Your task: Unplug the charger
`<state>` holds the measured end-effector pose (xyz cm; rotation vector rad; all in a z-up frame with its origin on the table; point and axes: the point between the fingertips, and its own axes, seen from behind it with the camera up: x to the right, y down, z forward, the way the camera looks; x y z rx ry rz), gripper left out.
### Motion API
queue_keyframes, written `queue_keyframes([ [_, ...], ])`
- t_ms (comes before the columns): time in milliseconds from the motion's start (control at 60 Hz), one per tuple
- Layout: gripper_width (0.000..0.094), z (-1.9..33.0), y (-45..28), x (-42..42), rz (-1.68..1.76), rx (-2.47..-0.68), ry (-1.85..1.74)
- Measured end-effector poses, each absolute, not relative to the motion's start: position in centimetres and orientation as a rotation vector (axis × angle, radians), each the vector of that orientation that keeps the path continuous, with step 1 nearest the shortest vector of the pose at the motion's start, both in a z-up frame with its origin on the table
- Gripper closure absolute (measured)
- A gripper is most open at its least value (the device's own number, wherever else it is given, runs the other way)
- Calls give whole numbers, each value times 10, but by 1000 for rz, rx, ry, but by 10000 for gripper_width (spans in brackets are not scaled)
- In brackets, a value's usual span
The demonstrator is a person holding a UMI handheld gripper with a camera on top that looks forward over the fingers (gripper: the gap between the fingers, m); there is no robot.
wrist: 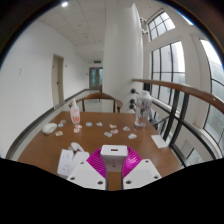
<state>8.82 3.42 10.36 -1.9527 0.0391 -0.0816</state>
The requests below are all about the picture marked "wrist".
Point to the wooden handrail black railing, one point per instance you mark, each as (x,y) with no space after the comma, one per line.
(186,90)

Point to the beige side door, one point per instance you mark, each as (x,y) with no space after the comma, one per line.
(57,81)

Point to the white paper card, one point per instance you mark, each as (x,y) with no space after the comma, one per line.
(159,141)

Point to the small high window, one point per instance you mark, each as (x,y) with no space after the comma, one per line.
(161,25)

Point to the small orange sticker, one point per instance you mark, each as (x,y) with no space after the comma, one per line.
(76,130)
(59,133)

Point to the white pump bottle orange label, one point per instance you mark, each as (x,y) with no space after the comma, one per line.
(75,115)

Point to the small pink sticker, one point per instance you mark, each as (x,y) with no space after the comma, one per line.
(78,126)
(114,131)

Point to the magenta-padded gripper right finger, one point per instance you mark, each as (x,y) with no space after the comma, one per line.
(141,173)

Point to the white charger block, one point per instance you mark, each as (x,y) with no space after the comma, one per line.
(114,155)

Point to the glazed double door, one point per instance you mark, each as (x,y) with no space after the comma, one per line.
(96,78)

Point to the round ceiling light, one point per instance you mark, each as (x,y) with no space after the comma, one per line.
(64,4)

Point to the tall black-framed window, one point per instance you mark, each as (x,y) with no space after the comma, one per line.
(168,66)

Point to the green exit sign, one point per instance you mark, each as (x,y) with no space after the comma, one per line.
(97,61)

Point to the wooden chair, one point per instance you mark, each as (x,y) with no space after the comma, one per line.
(100,96)

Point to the small pale sticker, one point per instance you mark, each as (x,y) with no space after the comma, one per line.
(108,134)
(113,126)
(99,124)
(126,128)
(132,136)

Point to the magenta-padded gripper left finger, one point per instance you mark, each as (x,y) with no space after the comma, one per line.
(88,175)

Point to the wide black-framed window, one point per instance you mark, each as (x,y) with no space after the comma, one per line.
(215,83)

